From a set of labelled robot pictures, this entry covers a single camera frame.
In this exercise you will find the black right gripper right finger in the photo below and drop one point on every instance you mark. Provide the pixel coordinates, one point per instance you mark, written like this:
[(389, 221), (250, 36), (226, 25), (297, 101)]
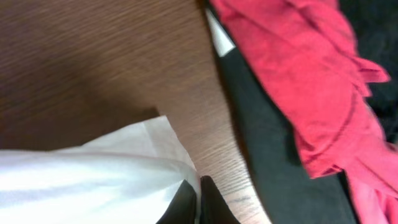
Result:
[(214, 209)]

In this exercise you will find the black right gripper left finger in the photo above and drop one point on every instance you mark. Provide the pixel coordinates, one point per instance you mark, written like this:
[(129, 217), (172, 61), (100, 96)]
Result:
[(182, 209)]

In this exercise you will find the white t-shirt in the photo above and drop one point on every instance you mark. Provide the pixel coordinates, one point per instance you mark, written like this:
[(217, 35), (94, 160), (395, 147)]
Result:
[(128, 176)]

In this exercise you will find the black garment under red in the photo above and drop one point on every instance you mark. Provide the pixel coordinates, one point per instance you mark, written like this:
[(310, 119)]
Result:
[(280, 149)]

